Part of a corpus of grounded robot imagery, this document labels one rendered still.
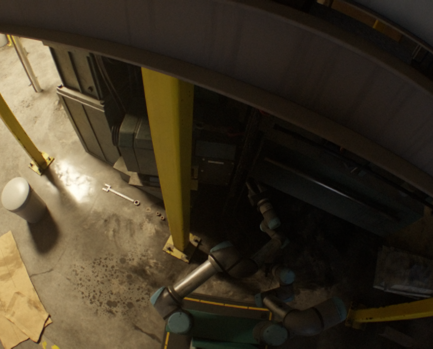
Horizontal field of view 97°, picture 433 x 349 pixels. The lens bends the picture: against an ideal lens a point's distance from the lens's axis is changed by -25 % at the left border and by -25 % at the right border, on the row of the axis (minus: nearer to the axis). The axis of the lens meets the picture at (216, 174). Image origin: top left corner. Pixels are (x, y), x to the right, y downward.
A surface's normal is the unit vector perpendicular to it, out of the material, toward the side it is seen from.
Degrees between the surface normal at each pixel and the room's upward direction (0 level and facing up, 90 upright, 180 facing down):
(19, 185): 1
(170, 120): 90
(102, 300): 0
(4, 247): 2
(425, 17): 90
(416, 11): 90
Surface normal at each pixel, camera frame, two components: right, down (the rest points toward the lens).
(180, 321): 0.18, -0.40
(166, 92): -0.41, 0.77
